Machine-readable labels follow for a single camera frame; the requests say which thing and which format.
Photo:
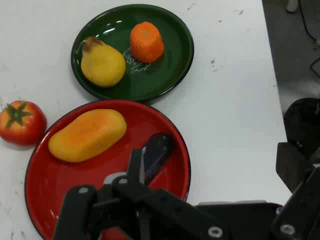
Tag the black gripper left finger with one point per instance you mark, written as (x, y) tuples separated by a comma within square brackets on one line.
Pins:
[(160, 202)]

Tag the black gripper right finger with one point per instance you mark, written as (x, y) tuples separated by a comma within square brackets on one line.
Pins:
[(300, 200)]

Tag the orange fruit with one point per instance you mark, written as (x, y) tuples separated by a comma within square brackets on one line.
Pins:
[(147, 42)]

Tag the dark purple toy eggplant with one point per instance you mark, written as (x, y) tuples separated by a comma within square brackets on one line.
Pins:
[(158, 148)]

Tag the yellow-orange toy mango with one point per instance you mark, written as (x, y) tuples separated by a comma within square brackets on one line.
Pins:
[(87, 135)]

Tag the red round plate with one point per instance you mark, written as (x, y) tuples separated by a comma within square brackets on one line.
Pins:
[(50, 180)]

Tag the dark green round plate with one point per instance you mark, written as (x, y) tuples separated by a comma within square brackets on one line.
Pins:
[(170, 70)]

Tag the yellow toy pear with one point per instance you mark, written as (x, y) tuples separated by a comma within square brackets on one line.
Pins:
[(102, 65)]

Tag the red toy tomato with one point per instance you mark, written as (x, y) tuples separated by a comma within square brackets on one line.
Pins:
[(25, 127)]

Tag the white furniture leg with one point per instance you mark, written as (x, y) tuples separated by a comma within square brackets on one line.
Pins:
[(291, 5)]

